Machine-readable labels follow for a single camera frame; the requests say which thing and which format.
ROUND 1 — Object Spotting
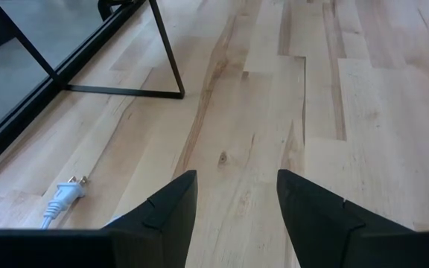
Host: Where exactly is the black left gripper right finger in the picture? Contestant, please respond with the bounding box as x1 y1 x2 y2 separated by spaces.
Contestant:
276 169 429 268

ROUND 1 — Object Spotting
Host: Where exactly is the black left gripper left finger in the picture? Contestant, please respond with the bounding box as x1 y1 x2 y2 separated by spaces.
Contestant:
0 169 199 268

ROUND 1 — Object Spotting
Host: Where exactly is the white power cable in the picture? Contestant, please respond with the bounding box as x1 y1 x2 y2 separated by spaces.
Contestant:
39 174 89 230

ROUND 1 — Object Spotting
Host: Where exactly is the black aluminium frame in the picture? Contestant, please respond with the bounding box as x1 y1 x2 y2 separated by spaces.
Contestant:
0 0 148 179

